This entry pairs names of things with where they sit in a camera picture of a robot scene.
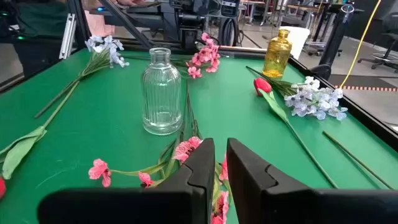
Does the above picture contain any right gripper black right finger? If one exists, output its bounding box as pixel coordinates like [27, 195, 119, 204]
[226, 138, 398, 224]

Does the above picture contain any pink artificial flower sprig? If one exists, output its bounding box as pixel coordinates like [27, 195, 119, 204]
[167, 32, 221, 80]
[210, 154, 233, 224]
[88, 81, 205, 189]

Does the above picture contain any black office chair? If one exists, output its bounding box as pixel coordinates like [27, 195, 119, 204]
[357, 12, 398, 74]

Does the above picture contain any green felt table cover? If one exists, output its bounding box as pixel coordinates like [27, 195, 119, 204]
[0, 48, 398, 224]

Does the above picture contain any white artificial flower sprig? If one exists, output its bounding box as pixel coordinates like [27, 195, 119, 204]
[245, 65, 349, 121]
[33, 34, 131, 119]

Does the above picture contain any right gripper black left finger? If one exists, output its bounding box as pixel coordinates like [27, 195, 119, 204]
[36, 138, 216, 224]

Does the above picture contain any white bin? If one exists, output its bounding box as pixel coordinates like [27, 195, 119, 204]
[279, 26, 311, 60]

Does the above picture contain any black stand post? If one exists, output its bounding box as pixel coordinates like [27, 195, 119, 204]
[310, 3, 356, 81]

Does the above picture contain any clear ribbed glass vase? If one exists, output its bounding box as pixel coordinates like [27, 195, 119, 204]
[141, 47, 183, 136]

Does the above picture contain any yellow extension cord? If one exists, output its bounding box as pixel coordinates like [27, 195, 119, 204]
[340, 0, 382, 90]

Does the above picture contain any silver aluminium bar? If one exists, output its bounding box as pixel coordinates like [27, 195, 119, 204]
[58, 14, 77, 60]

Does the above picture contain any yellow glass vase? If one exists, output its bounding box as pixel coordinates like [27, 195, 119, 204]
[262, 29, 293, 79]

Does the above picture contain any pink hanging cloth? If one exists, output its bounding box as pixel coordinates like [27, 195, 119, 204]
[83, 9, 116, 37]

